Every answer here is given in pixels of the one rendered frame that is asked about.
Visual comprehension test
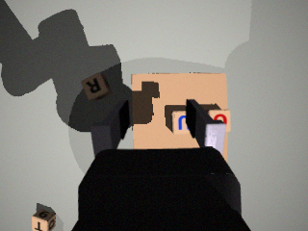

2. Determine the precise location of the tan flat mat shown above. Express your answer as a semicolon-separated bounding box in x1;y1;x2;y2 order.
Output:
132;73;227;149

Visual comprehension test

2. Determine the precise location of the beige letter block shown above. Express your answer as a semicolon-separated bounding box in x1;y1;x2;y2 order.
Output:
81;72;113;102
32;209;56;231
170;111;190;135
205;110;231;132

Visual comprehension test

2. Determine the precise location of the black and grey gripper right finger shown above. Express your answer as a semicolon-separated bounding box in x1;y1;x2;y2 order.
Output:
186;99;226;155

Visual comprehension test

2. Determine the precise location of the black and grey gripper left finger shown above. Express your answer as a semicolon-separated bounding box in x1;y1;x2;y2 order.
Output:
90;100;130;158

